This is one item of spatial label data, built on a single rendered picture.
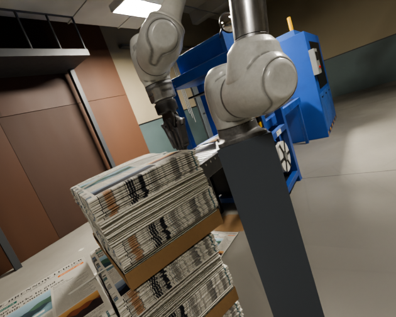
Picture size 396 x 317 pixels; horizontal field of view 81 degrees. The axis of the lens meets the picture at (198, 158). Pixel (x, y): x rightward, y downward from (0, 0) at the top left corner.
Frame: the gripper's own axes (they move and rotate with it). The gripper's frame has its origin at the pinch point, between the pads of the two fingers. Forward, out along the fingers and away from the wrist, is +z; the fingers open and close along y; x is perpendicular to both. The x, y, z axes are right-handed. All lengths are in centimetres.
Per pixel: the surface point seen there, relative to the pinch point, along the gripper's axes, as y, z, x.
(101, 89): -416, -116, 113
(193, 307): 18.9, 32.2, -23.8
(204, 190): 19.3, 6.5, -9.0
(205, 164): -64, 23, 50
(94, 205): 18.3, -2.9, -34.4
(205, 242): 18.3, 19.9, -13.7
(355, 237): -2, 101, 104
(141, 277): 18.9, 16.4, -32.0
